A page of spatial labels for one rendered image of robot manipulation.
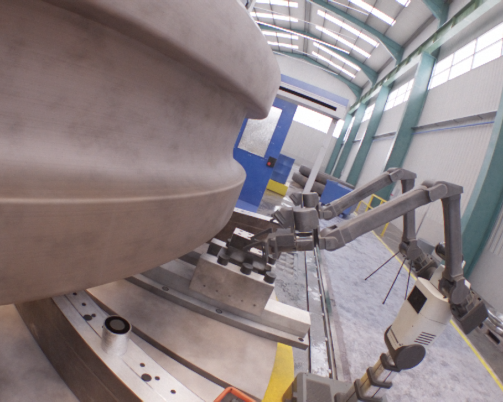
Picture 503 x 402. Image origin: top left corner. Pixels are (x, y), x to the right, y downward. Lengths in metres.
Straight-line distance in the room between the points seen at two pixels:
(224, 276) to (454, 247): 1.14
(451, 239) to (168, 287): 1.52
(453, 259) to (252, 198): 4.89
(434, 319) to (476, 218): 8.06
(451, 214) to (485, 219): 8.51
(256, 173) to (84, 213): 5.03
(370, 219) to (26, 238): 0.88
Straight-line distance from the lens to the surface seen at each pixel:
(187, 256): 1.76
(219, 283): 1.63
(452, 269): 1.09
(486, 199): 9.43
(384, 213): 0.90
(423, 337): 1.38
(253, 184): 5.61
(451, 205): 1.01
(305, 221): 0.83
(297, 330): 1.86
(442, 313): 1.34
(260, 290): 1.61
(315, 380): 1.80
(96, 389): 1.01
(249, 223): 2.74
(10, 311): 1.55
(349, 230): 0.86
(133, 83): 0.83
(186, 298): 1.79
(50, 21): 0.72
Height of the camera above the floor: 1.36
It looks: 12 degrees down
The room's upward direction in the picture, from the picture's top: 21 degrees clockwise
